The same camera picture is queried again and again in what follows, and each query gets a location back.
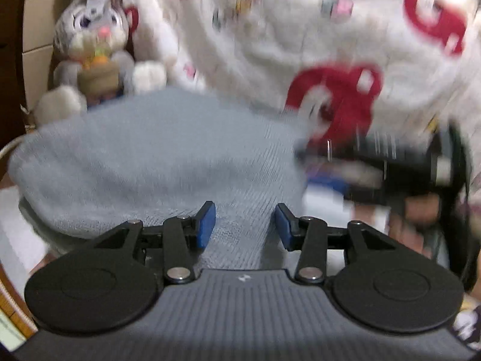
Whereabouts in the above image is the person's right hand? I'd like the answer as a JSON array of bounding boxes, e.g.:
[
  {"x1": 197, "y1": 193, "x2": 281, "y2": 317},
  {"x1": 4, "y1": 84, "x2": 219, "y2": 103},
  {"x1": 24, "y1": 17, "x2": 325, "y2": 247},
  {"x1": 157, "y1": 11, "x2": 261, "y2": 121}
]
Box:
[{"x1": 387, "y1": 193, "x2": 442, "y2": 258}]

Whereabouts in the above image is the grey plush bunny toy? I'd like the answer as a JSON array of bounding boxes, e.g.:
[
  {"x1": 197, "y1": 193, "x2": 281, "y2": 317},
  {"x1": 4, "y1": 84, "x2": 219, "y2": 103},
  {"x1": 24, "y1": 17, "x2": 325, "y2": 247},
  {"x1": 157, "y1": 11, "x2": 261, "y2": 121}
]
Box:
[{"x1": 32, "y1": 0, "x2": 167, "y2": 126}]

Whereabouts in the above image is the cream bedside cabinet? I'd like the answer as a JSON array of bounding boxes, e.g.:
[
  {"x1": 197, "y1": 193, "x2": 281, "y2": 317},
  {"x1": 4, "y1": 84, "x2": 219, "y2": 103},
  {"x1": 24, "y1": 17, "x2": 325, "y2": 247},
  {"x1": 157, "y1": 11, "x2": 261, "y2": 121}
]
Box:
[{"x1": 22, "y1": 0, "x2": 70, "y2": 111}]

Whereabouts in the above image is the grey knit cardigan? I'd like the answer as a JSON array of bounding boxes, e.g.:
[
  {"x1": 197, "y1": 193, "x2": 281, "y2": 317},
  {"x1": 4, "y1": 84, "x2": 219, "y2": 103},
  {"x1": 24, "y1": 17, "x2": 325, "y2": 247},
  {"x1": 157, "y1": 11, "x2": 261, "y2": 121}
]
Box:
[{"x1": 8, "y1": 88, "x2": 308, "y2": 270}]

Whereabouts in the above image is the white quilt with red bears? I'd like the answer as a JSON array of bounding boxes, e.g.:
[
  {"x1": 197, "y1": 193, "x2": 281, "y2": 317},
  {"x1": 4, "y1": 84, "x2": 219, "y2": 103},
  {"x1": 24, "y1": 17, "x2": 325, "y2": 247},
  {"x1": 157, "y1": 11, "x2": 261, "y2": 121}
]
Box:
[{"x1": 126, "y1": 0, "x2": 480, "y2": 153}]

